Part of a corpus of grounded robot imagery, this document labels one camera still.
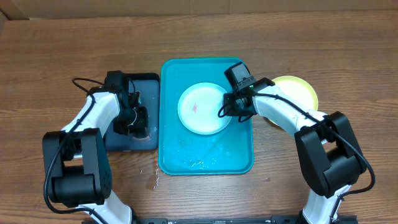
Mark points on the teal plastic tray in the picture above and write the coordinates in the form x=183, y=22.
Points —
x=183, y=152

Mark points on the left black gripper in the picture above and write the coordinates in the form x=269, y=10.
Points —
x=142, y=123

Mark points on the black water tray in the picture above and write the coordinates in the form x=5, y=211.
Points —
x=148, y=85

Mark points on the light blue plate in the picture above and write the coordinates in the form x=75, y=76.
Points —
x=198, y=108

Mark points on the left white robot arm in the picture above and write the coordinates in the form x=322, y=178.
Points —
x=78, y=176

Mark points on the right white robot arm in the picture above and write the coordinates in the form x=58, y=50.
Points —
x=330, y=157

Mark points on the green sponge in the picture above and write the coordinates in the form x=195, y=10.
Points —
x=141, y=136

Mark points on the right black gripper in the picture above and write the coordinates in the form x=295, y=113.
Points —
x=232, y=106

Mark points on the yellow plate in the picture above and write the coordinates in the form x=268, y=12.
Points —
x=299, y=90

